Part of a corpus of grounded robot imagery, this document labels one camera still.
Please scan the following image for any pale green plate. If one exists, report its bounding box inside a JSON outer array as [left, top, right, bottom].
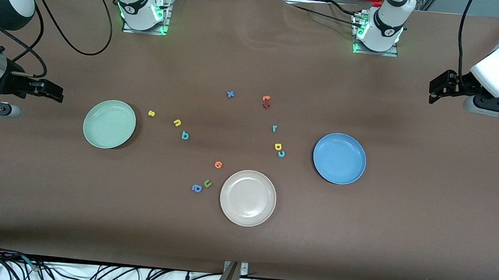
[[81, 98, 138, 151]]

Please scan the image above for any blue plate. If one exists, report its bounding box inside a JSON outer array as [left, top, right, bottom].
[[311, 131, 369, 187]]

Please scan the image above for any beige plate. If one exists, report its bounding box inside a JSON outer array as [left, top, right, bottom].
[[218, 168, 279, 229]]

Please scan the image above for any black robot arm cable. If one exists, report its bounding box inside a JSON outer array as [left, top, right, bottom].
[[10, 0, 116, 83], [454, 0, 479, 92]]

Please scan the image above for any black table cable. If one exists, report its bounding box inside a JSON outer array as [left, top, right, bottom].
[[326, 0, 374, 18], [282, 2, 362, 28]]

